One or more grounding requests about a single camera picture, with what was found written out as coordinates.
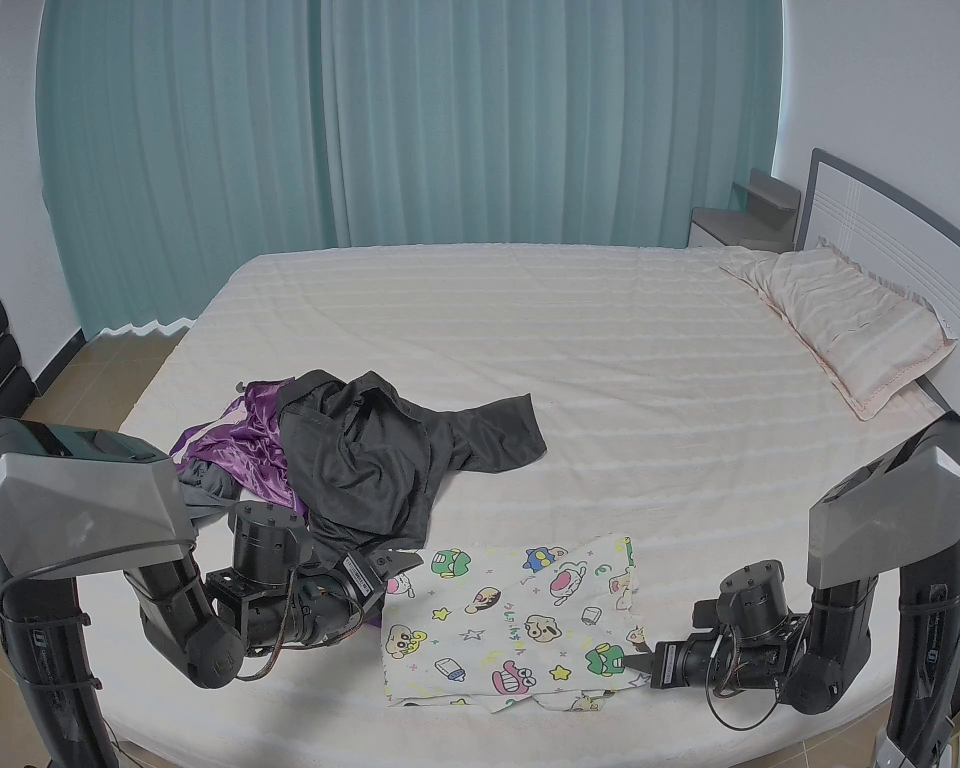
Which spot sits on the black shirt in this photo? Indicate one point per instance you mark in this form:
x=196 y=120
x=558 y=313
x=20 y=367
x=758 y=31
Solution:
x=375 y=457

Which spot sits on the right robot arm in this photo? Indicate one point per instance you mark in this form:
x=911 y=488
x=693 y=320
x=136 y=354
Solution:
x=862 y=525

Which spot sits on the dark grey garment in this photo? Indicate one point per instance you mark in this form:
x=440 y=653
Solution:
x=206 y=487

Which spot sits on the grey bedside table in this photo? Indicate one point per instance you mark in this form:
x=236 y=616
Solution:
x=742 y=217

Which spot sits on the pale pink striped pillow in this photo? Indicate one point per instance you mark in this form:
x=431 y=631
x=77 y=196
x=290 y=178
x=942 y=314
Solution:
x=855 y=330

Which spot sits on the white printed pyjama top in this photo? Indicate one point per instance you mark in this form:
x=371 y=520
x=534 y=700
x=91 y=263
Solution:
x=510 y=622

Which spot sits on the blue-green curtain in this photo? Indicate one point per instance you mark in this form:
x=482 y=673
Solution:
x=187 y=165
x=540 y=120

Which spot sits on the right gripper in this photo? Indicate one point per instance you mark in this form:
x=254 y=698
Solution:
x=667 y=660

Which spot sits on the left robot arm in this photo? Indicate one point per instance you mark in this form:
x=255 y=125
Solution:
x=82 y=495

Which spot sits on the purple satin garment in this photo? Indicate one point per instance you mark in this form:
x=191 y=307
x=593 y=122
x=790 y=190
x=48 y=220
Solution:
x=247 y=442

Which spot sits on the bed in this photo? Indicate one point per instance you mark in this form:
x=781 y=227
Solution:
x=562 y=360

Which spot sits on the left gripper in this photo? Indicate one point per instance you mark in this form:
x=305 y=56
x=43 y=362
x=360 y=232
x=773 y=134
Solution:
x=358 y=579

